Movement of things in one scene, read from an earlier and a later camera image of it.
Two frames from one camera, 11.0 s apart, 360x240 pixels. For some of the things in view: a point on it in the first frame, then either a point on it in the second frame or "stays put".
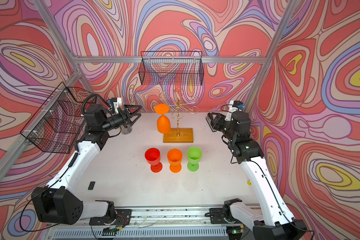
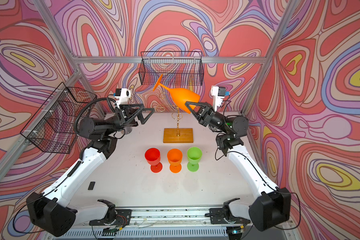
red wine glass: x=152 y=155 stays put
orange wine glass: x=163 y=123 -> x=180 y=95
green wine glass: x=194 y=155 stays put
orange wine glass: x=174 y=156 stays put
